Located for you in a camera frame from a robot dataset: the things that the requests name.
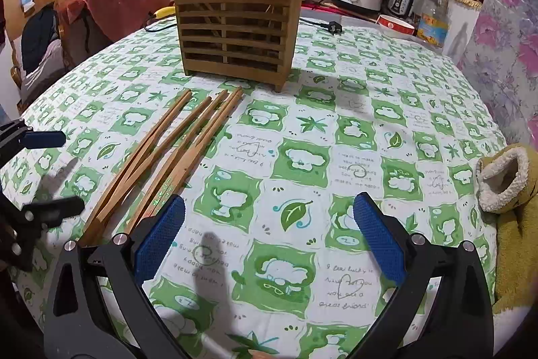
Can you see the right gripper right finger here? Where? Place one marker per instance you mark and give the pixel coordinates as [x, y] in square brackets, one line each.
[410, 261]

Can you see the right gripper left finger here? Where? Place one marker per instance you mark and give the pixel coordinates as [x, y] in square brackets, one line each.
[130, 260]

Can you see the wooden chopstick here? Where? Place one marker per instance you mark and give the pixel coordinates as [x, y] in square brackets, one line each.
[197, 113]
[147, 150]
[105, 215]
[190, 151]

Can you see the green patterned tablecloth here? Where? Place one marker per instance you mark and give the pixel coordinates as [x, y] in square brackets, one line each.
[269, 257]

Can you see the red cloth covered table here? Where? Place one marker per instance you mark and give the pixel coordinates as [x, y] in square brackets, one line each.
[91, 25]

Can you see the clear plastic oil bottle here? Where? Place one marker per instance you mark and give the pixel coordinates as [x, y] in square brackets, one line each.
[434, 22]

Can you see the red white bowl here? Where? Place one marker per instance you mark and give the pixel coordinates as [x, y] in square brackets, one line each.
[395, 25]

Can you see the wooden utensil holder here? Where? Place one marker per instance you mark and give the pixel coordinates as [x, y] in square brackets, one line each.
[245, 39]

